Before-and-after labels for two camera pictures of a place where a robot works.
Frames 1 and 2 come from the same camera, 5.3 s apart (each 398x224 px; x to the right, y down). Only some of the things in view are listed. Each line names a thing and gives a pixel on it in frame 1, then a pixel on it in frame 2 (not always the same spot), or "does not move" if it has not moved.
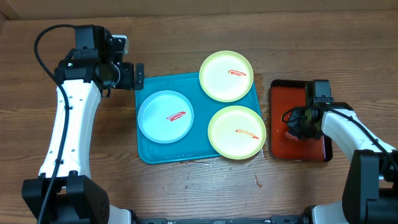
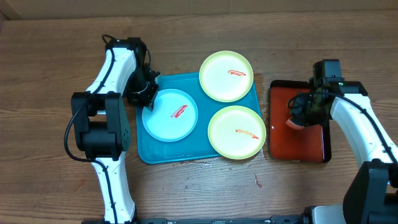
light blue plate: [153, 111] does not move
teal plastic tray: [195, 145] does not move
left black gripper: [127, 83] → [147, 101]
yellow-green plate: [226, 76] does not move
